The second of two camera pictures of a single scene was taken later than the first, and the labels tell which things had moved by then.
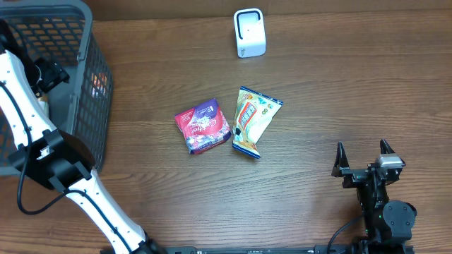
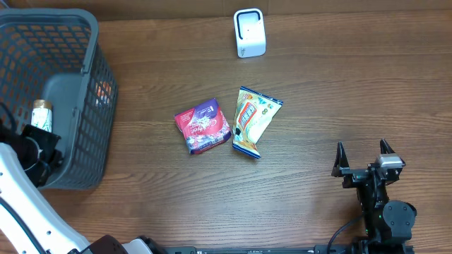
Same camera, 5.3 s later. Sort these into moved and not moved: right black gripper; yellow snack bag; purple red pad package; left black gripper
Moved: left black gripper
Not moved: yellow snack bag; purple red pad package; right black gripper
